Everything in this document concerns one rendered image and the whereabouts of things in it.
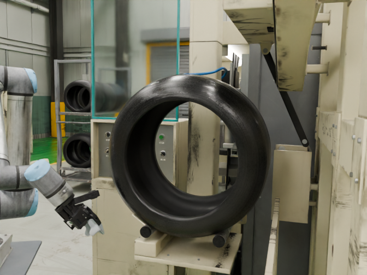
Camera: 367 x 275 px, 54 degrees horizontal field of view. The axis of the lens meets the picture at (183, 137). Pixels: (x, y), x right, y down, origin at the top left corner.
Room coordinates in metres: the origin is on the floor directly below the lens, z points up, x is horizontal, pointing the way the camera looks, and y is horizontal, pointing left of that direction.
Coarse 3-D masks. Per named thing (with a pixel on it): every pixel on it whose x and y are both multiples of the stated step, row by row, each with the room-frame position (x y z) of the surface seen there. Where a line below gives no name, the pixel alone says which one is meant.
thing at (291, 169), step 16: (288, 160) 1.45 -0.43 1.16; (304, 160) 1.44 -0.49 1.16; (288, 176) 1.45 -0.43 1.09; (304, 176) 1.44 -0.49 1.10; (272, 192) 1.47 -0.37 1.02; (288, 192) 1.45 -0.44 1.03; (304, 192) 1.44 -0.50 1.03; (272, 208) 1.47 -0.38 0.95; (288, 208) 1.45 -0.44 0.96; (304, 208) 1.43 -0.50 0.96
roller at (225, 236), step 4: (228, 228) 1.33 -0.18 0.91; (220, 232) 1.26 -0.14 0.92; (224, 232) 1.27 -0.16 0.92; (228, 232) 1.30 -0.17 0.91; (216, 236) 1.23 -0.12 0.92; (220, 236) 1.23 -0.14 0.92; (224, 236) 1.25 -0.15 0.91; (212, 240) 1.24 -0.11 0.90; (216, 240) 1.23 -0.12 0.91; (220, 240) 1.23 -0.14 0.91; (224, 240) 1.23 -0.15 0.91; (216, 244) 1.23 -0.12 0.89; (220, 244) 1.23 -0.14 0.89
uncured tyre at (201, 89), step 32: (160, 96) 1.25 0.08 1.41; (192, 96) 1.22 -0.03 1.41; (224, 96) 1.20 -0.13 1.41; (128, 128) 1.28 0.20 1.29; (256, 128) 1.19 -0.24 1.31; (128, 160) 1.48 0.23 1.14; (256, 160) 1.17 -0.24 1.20; (128, 192) 1.28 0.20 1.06; (160, 192) 1.54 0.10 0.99; (224, 192) 1.47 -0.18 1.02; (256, 192) 1.19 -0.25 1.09; (160, 224) 1.25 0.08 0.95; (192, 224) 1.21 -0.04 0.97; (224, 224) 1.20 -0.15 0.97
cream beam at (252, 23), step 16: (224, 0) 0.98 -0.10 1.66; (240, 0) 0.97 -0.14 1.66; (256, 0) 0.96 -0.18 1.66; (272, 0) 0.94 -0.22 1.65; (240, 16) 1.05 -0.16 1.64; (256, 16) 1.05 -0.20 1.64; (272, 16) 1.04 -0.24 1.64; (240, 32) 1.30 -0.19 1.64; (256, 32) 1.29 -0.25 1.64; (272, 32) 1.29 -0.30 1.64
